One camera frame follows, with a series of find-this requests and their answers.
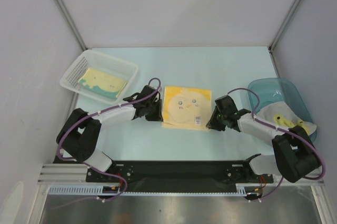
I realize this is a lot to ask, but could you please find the yellow towel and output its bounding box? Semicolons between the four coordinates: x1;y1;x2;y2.
162;86;212;131

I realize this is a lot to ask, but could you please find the pale green cloth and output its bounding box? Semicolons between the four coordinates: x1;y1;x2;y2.
257;101;316;135

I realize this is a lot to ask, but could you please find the teal and cream towel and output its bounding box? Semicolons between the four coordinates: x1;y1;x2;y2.
78;67;128;99

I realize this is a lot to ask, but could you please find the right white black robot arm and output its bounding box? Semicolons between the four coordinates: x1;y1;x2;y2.
206;95;326;183

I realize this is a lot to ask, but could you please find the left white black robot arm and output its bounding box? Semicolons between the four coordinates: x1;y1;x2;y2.
56;85;162;182

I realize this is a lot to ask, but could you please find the blue translucent plastic tub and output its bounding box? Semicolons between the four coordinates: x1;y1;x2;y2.
248;78;316;141

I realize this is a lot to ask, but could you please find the white perforated plastic basket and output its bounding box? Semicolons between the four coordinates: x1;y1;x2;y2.
60;50;138;105

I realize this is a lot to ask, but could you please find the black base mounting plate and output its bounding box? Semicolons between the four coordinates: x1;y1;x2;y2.
85;159;274;193

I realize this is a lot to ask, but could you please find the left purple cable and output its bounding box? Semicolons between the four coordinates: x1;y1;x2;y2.
51;77;162;210

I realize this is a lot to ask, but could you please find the slotted cable duct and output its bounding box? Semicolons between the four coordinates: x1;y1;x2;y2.
48;184;262;196

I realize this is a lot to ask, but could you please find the aluminium frame rail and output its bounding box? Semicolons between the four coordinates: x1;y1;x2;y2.
36;162;324;187

